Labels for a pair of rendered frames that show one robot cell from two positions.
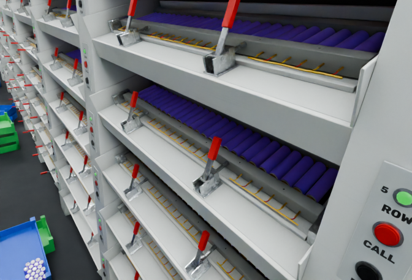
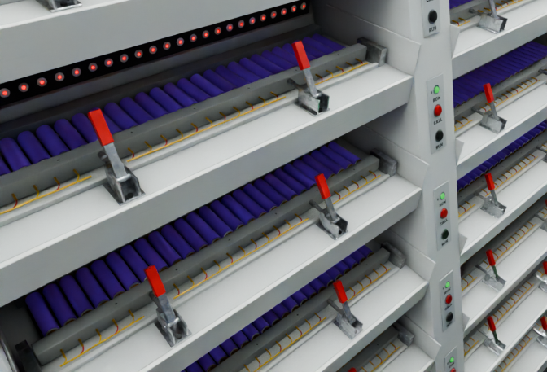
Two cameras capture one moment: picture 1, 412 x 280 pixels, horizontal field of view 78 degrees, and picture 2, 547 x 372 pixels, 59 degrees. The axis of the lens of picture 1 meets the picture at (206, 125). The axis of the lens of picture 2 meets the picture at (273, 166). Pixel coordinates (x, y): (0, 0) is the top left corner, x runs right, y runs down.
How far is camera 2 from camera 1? 0.69 m
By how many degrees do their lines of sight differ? 73
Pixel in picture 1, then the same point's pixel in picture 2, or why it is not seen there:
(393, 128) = (424, 64)
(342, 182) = (418, 106)
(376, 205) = (431, 102)
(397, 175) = (431, 82)
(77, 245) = not seen: outside the picture
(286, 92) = (369, 85)
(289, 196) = (361, 168)
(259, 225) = (377, 198)
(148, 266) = not seen: outside the picture
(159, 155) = (268, 277)
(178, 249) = (323, 349)
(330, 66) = (349, 62)
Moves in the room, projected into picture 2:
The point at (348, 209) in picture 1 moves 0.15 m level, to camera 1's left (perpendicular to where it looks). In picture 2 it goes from (424, 115) to (448, 154)
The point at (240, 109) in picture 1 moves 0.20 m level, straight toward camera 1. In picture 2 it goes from (354, 119) to (514, 102)
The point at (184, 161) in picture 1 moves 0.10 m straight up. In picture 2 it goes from (286, 248) to (273, 185)
